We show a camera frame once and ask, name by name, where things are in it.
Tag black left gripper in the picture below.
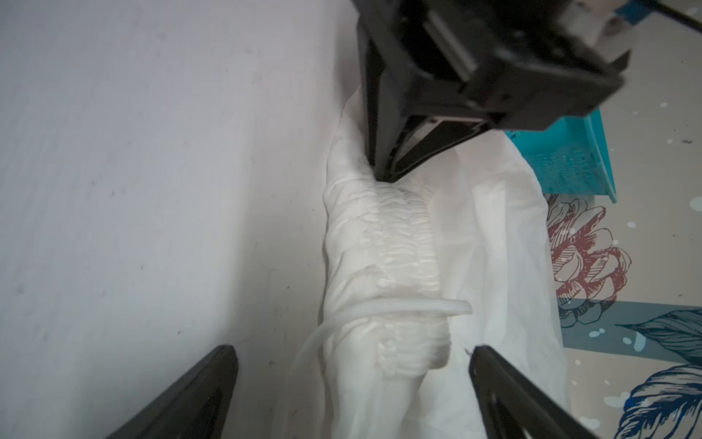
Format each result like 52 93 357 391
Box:
356 1 624 183

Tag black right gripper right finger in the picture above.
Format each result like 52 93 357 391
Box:
468 346 596 439

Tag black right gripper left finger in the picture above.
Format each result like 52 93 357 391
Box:
110 345 239 439

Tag white shorts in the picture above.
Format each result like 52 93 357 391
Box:
271 90 571 439

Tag teal plastic basket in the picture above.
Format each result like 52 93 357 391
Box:
506 110 617 203

